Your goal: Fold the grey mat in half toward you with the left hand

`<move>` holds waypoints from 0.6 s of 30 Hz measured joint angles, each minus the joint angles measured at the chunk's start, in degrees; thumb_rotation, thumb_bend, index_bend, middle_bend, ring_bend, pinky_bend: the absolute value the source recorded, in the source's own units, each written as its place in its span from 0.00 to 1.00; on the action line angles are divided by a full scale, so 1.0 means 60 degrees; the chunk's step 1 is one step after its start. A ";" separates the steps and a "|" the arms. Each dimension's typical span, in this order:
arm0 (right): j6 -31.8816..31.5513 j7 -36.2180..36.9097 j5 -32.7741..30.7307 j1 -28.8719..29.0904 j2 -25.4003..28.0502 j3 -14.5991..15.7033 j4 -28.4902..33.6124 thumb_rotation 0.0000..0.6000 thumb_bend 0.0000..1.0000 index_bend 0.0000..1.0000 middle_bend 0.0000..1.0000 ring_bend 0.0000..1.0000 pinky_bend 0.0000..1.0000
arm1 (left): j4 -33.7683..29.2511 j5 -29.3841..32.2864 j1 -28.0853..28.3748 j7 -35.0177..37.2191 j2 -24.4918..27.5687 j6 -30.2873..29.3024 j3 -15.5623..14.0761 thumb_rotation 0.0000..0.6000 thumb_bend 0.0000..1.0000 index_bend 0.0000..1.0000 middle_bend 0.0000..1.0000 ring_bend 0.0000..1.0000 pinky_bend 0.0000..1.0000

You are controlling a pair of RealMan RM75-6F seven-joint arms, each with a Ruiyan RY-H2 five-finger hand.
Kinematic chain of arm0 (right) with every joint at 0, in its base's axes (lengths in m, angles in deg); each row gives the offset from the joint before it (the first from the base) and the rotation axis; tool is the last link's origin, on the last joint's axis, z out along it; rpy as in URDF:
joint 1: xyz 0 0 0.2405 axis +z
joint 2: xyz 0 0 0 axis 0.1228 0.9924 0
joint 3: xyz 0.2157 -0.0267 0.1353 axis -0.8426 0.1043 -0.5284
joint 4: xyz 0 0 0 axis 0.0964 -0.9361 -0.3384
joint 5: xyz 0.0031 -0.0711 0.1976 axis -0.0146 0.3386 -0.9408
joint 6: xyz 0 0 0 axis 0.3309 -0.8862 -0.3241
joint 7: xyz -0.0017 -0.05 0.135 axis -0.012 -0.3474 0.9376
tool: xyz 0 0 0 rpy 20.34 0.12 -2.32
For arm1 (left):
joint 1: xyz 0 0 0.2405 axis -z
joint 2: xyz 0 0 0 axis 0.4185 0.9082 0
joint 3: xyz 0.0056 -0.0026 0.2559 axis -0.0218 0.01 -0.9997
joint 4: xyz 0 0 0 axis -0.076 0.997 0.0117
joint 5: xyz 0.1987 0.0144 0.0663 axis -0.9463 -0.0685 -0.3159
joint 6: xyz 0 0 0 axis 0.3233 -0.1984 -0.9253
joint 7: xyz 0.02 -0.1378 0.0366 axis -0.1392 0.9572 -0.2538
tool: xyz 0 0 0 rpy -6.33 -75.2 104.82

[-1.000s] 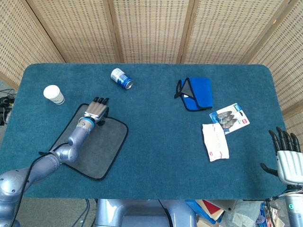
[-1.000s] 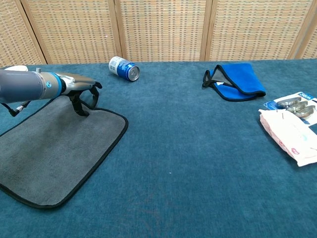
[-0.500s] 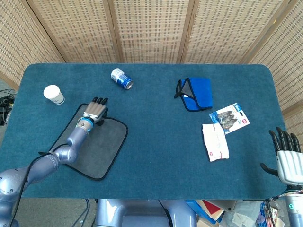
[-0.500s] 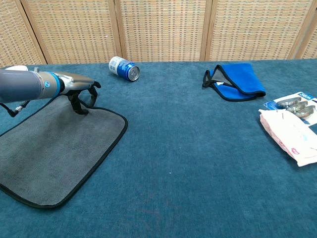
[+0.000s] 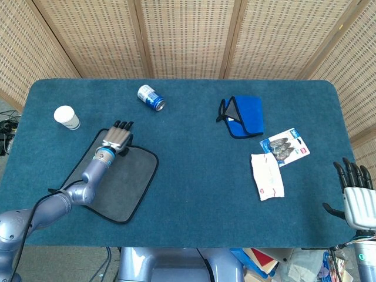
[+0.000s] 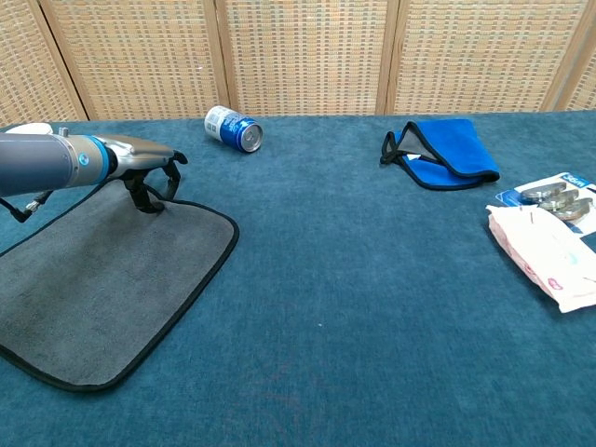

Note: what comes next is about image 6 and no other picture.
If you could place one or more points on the left silver and black robot hand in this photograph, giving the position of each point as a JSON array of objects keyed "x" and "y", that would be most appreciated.
[{"x": 139, "y": 156}]

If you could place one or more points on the grey and green microfiber cloth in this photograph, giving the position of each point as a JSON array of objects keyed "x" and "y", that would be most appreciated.
[{"x": 107, "y": 288}]

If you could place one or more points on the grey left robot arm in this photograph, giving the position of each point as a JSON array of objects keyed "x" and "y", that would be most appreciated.
[{"x": 42, "y": 163}]

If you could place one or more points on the blue and white drink can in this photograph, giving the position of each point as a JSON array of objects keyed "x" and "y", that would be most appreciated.
[{"x": 229, "y": 128}]

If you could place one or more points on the white paper cup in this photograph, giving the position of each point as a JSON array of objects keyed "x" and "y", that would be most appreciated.
[{"x": 28, "y": 128}]

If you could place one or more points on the woven wooden folding screen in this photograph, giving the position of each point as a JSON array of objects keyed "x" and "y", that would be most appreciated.
[{"x": 302, "y": 56}]

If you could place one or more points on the teal table cover cloth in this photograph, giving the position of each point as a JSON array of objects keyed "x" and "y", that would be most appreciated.
[{"x": 349, "y": 302}]

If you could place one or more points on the blue cloth with black trim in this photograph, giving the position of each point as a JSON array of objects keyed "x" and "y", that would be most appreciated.
[{"x": 458, "y": 149}]

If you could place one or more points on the blister pack of metal parts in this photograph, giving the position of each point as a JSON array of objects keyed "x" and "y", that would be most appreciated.
[{"x": 551, "y": 198}]

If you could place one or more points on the pink and white wipes pack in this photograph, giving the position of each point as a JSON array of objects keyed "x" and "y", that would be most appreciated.
[{"x": 549, "y": 256}]

